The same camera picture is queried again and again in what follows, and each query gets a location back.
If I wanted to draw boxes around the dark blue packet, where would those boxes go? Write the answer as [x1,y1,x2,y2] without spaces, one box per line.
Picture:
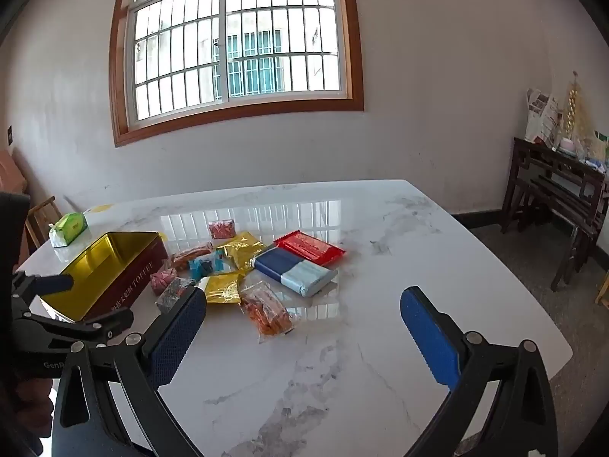
[252,246,305,281]

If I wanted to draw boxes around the dark seaweed snack packet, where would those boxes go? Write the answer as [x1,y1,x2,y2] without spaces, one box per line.
[155,277,197,315]

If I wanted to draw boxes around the clear orange snack packet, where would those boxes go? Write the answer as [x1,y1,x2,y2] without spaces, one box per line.
[239,280,298,344]

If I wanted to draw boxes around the blue cookie packet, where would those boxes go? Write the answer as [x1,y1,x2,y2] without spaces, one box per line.
[188,250,228,279]

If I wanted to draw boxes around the light wooden chair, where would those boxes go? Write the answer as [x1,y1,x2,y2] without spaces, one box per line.
[24,195,62,251]

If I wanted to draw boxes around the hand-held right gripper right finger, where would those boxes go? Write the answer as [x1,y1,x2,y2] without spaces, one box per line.
[401,286,558,457]

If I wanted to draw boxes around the brown biscuit packet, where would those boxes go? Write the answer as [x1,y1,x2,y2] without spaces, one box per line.
[169,243,215,270]

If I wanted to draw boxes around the small pink candy packet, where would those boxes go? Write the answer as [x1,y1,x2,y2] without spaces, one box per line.
[150,268,178,296]

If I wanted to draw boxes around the red and gold tin box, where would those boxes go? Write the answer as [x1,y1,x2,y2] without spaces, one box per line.
[38,231,168,324]

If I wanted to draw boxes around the brown framed barred window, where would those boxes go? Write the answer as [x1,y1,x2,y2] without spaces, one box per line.
[108,0,365,148]

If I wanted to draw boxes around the red foil snack packet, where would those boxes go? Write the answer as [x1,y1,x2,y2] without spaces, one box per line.
[274,230,346,267]

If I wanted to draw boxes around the gold foil snack packet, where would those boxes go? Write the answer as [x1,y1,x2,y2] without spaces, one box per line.
[218,231,267,272]
[197,271,243,308]

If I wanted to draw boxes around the pinkish wooden panel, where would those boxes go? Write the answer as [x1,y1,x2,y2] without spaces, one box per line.
[0,149,29,196]

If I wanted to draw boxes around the green tissue pack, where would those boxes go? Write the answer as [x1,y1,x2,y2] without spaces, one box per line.
[48,212,89,248]

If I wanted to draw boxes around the gold ornament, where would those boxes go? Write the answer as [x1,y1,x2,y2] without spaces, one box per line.
[563,71,591,141]

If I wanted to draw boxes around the folded newspapers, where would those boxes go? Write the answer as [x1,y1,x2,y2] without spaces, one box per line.
[525,88,562,146]

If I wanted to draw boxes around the dark wooden chair right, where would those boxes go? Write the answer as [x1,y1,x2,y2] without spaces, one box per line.
[499,137,609,293]

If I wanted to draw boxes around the pink red candy packet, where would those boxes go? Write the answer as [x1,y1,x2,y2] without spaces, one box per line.
[208,219,237,240]

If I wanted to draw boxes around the light blue packet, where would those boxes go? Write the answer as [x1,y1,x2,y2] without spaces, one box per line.
[281,263,338,298]

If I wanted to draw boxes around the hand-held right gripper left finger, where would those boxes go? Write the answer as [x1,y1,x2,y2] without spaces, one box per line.
[51,286,207,457]

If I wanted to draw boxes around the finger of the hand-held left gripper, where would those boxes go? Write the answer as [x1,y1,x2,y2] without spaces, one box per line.
[19,307,135,348]
[12,271,75,305]

